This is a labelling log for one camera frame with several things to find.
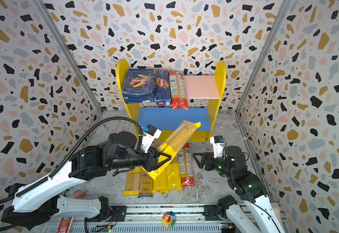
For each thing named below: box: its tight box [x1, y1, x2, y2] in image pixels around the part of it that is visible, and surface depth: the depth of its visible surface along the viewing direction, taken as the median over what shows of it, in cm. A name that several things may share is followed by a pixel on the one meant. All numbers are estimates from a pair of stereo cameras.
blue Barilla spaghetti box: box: [155, 69, 172, 107], surface depth 73 cm
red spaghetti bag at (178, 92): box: [168, 71, 189, 111], surface depth 72 cm
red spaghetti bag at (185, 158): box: [177, 143, 195, 188], surface depth 87 cm
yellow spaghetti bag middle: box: [152, 166, 169, 194], surface depth 83 cm
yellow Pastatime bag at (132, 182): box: [123, 166, 141, 197], surface depth 83 cm
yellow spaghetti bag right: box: [166, 152, 183, 194], surface depth 83 cm
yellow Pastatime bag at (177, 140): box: [142, 119, 202, 181], surface depth 56 cm
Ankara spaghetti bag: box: [137, 172, 154, 199], surface depth 83 cm
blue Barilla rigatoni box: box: [121, 68, 156, 104], surface depth 70 cm
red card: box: [56, 216, 76, 233], surface depth 70 cm
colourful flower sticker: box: [161, 211, 177, 229], surface depth 73 cm
